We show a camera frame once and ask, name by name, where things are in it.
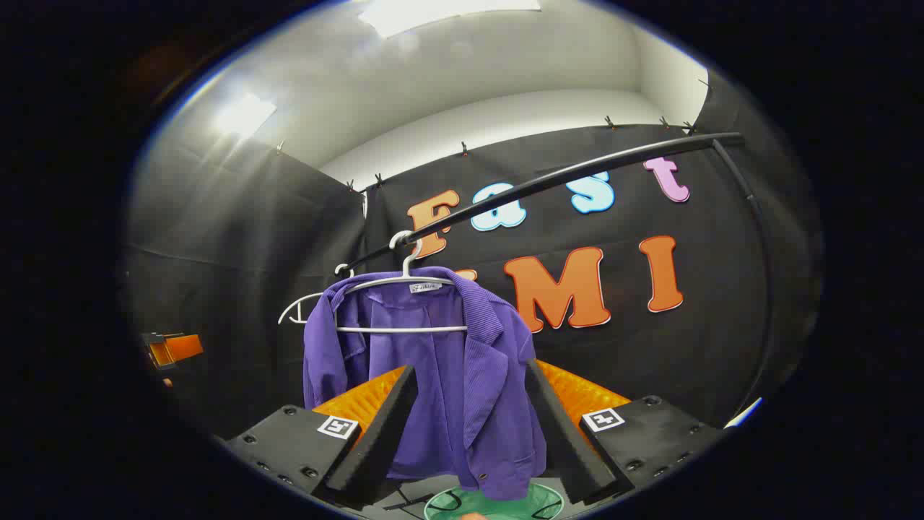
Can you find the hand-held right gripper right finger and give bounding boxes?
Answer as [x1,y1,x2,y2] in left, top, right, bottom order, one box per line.
[523,357,728,506]

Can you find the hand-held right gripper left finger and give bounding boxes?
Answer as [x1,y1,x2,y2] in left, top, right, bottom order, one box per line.
[220,365,419,510]

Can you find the purple corduroy jacket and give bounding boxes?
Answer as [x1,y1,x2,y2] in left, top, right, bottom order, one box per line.
[302,267,548,501]

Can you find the green laundry hamper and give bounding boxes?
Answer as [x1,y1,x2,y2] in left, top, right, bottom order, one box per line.
[422,480,565,520]

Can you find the white plastic hanger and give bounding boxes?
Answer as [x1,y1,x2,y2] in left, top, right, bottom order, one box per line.
[334,230,470,335]
[278,264,354,326]

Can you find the black clothes rack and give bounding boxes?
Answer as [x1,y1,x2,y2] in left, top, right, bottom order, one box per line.
[345,131,773,420]

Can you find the black backdrop cloth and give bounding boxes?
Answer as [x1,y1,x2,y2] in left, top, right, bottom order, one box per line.
[123,69,824,434]

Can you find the ceiling light panel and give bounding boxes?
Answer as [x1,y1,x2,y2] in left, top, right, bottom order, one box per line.
[215,94,279,139]
[359,0,542,38]

